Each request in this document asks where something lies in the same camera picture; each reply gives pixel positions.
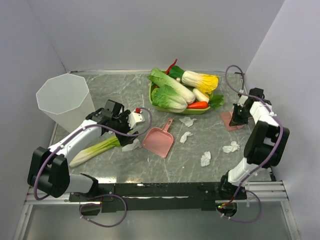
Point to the aluminium frame rail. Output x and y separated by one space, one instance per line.
169 211

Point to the red chili pepper toy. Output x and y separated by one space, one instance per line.
170 67

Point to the white daikon radish toy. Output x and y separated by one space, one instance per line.
199 96

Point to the paper scrap near tray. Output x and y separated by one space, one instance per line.
187 121

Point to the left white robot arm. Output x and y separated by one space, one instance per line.
49 167

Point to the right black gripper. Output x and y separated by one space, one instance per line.
235 121

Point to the front green lettuce head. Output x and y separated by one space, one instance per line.
167 98

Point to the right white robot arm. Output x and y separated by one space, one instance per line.
265 145

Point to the pink plastic dustpan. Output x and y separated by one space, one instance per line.
159 140

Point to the paper scrap front centre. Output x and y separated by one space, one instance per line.
205 159

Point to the dark green leafy vegetable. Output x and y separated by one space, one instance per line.
176 72

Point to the translucent white trash bin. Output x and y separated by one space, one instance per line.
66 99

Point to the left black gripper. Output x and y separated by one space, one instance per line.
124 140

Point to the orange carrot toy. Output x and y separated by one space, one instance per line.
198 105

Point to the long green romaine lettuce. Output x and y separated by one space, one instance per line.
160 79

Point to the paper scrap beside dustpan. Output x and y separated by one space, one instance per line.
184 137

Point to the yellow leaf napa cabbage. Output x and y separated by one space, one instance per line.
205 83

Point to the green plastic tray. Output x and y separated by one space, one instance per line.
186 111

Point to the celery stalk toy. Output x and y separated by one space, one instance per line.
90 152

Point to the paper scrap left of dustpan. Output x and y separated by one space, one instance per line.
130 147

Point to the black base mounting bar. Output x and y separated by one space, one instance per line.
157 196

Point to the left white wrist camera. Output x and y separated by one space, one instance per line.
135 117

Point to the pink hand brush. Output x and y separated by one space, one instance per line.
226 118

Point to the paper scrap right side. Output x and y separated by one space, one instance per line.
234 146

